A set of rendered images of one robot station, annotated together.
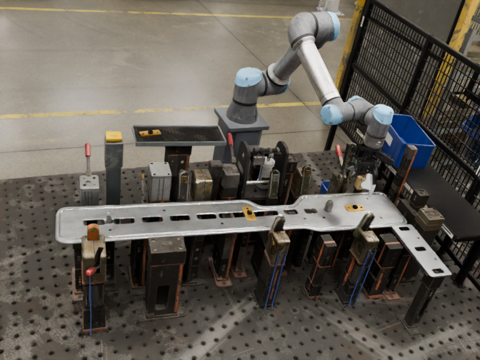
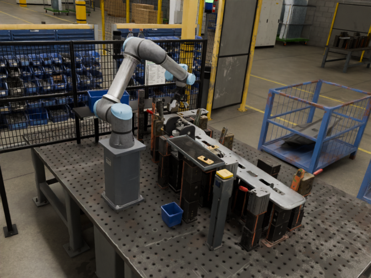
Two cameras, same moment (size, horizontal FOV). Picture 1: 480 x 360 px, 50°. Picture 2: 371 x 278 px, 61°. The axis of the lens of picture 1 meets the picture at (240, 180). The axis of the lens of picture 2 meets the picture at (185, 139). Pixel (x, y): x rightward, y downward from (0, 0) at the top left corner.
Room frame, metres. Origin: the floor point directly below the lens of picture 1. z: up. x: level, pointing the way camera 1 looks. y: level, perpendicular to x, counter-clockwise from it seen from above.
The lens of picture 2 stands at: (2.23, 1.76, 1.94)
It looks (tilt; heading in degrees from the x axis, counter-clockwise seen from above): 25 degrees down; 256
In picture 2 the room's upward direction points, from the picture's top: 5 degrees clockwise
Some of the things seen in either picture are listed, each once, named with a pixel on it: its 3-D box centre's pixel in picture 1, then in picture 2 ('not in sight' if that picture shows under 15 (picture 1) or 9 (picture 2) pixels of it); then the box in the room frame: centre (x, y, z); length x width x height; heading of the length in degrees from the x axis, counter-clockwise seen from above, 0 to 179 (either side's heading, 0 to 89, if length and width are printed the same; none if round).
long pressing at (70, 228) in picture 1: (244, 216); (215, 149); (1.57, -0.04, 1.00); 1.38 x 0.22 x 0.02; 112
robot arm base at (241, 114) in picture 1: (243, 107); (121, 135); (2.19, 0.05, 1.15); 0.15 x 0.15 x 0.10
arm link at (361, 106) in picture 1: (358, 110); (174, 74); (1.81, -0.40, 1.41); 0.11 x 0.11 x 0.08; 38
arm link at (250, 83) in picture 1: (248, 84); (121, 116); (2.19, 0.04, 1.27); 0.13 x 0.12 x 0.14; 128
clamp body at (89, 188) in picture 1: (89, 218); (254, 219); (1.52, 0.55, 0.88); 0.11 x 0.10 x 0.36; 22
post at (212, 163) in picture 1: (210, 201); not in sight; (1.74, 0.11, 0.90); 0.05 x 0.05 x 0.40; 22
